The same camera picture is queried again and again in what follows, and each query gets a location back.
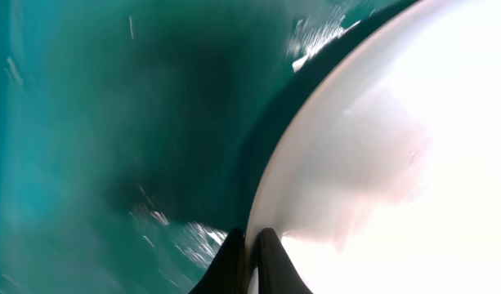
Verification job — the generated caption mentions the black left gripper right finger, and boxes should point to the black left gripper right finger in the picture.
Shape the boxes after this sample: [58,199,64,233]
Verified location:
[256,228,311,294]

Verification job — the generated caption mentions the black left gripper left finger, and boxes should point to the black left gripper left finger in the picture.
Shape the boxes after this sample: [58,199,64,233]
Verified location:
[190,228,244,294]

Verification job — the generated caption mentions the light blue plate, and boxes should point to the light blue plate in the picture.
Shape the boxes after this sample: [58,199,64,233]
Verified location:
[245,0,501,293]

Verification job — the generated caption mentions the teal plastic tray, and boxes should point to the teal plastic tray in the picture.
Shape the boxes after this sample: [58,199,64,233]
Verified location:
[0,0,408,293]

